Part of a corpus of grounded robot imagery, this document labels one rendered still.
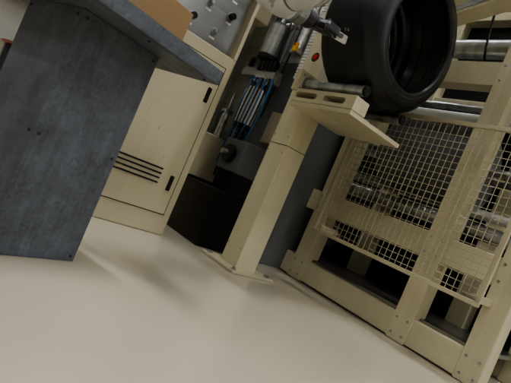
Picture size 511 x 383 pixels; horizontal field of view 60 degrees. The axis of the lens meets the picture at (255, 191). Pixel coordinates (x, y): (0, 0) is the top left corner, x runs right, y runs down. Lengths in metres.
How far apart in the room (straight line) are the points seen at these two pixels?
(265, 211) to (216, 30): 0.86
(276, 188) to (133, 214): 0.66
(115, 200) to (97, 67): 0.94
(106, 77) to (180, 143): 0.93
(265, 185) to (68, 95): 1.15
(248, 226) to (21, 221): 1.14
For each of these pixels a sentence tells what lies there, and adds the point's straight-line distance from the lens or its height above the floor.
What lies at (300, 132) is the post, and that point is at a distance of 2.11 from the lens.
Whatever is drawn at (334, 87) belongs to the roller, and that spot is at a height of 0.89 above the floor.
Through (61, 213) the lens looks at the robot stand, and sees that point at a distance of 1.26.
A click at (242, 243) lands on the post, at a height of 0.13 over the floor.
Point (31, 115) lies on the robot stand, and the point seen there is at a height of 0.34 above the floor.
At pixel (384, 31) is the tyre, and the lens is 1.82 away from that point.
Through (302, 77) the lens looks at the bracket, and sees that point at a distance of 2.04.
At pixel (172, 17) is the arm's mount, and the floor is 0.72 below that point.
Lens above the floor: 0.39
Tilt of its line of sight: level
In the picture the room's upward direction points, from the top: 23 degrees clockwise
